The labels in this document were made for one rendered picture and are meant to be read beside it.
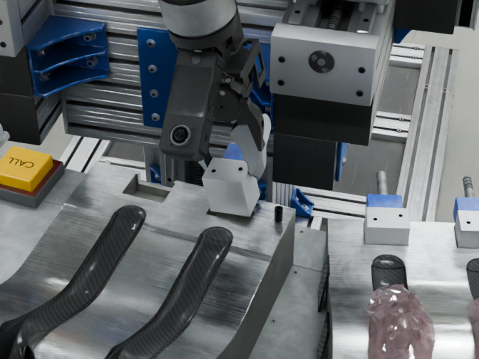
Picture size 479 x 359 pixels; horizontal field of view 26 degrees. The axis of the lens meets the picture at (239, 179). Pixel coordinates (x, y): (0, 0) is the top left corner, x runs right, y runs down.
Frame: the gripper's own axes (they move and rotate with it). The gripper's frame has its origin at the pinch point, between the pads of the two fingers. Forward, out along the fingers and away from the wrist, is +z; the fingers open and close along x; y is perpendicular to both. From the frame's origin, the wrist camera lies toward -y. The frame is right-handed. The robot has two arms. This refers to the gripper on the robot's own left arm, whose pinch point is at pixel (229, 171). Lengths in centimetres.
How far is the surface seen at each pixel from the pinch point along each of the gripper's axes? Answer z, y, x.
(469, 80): 118, 156, 6
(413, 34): 117, 175, 27
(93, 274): 2.9, -15.3, 11.4
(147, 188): 5.9, 0.9, 12.6
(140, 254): 3.3, -11.3, 7.5
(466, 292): 12.3, -2.5, -27.0
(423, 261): 12.3, 1.1, -21.3
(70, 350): -3.7, -29.2, 5.0
